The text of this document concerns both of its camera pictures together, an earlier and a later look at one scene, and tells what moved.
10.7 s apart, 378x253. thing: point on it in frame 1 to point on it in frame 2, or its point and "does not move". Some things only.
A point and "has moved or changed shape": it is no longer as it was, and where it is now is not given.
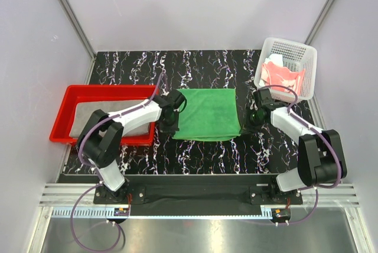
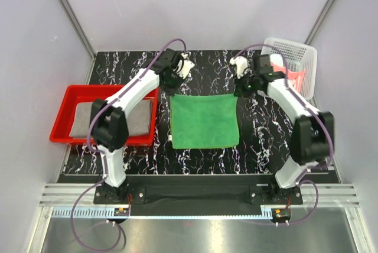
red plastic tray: (61, 132) does not move
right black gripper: (246, 125) to (239, 91)
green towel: (208, 114) has moved or changed shape
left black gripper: (170, 130) to (171, 91)
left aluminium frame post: (73, 19) does not move
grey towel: (83, 112) does not move
